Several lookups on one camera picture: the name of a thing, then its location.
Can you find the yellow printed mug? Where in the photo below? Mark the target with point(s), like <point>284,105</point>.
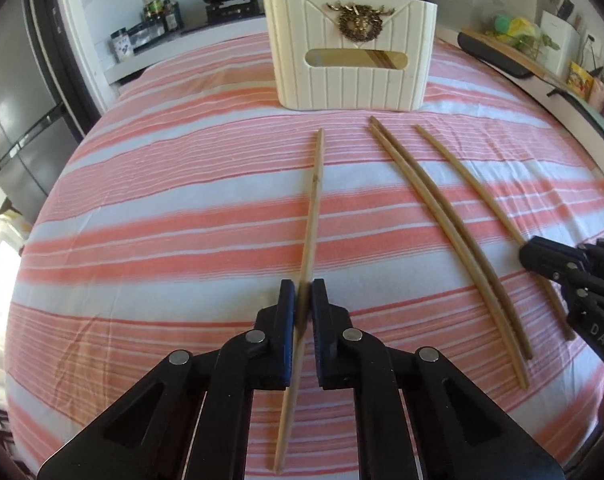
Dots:
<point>579,80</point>

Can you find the black drying tray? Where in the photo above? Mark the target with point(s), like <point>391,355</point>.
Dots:
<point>594,117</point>

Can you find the cream utensil holder gold emblem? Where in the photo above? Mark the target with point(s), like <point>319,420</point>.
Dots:
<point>352,85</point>

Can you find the condiment bottles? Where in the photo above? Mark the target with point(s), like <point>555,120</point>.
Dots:
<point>153,10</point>

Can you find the white knife holder box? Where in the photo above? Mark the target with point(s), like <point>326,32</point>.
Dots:
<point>559,42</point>

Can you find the pink cup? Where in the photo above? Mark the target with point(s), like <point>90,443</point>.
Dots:
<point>599,94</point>

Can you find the white label jar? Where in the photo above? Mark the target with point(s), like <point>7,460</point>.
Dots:
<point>122,47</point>

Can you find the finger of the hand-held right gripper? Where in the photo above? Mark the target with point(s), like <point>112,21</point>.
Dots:
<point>602,287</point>
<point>547,252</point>

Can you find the dark sauce bottle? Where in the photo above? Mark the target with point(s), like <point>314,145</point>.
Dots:
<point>171,15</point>

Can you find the striped orange white tablecloth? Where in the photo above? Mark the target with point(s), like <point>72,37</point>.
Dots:
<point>181,210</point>

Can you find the black gas stove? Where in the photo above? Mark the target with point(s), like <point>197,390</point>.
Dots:
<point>231,10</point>

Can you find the grey refrigerator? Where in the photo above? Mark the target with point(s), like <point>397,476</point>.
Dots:
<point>21,85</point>

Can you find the white wall socket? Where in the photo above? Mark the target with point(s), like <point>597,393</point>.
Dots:
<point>592,45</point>

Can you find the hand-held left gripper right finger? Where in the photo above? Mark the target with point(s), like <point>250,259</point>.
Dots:
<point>324,340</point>

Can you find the wooden cutting board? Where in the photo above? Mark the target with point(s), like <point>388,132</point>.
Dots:
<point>527,62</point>

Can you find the dark kitchen utensil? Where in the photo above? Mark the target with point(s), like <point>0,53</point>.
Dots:
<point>564,7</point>

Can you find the clear plastic container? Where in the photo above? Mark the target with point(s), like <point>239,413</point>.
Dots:
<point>146,37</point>

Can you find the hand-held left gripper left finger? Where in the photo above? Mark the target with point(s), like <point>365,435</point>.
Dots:
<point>284,340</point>

